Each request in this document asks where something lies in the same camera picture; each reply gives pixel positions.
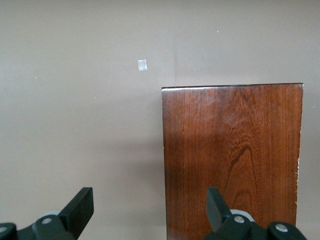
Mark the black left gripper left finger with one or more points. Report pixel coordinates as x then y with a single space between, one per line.
75 212

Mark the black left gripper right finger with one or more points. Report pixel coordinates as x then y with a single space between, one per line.
217 212

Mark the dark brown wooden cabinet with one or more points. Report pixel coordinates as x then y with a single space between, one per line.
225 150

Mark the brown table cover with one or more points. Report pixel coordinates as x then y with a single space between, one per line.
75 100

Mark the small square tape patch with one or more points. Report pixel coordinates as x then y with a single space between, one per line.
142 65

